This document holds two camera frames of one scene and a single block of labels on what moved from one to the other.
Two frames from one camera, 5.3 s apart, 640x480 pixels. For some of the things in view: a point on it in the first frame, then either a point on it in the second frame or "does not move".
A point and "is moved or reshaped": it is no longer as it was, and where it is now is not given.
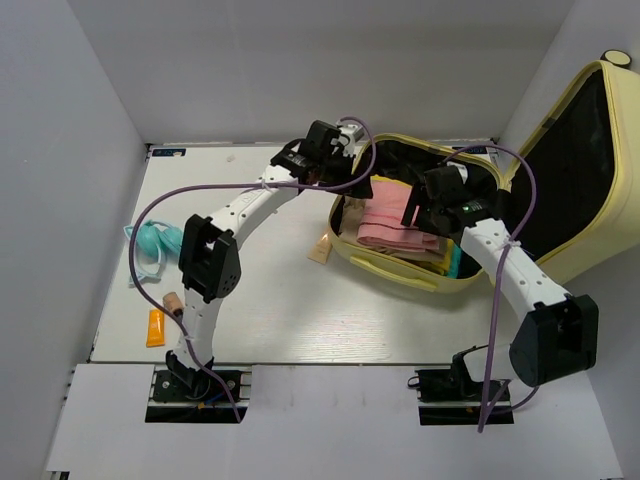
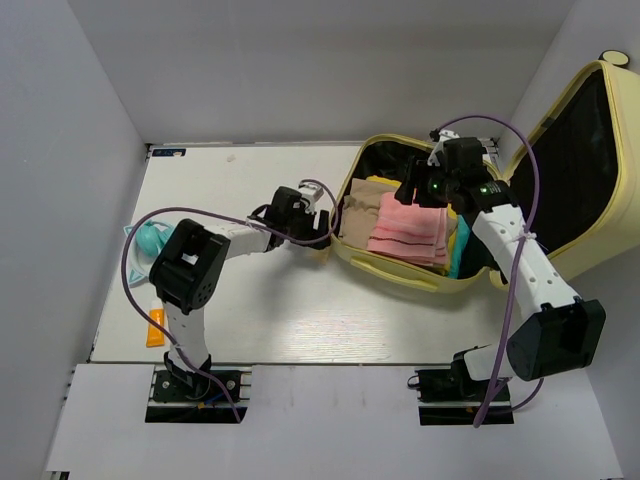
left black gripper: (361, 190) → (314, 234)
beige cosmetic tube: (321, 251) does not move
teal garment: (456, 261) does not move
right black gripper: (426, 226) → (404, 193)
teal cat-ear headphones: (151, 243) does not move
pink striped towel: (385, 214) is moved or reshaped
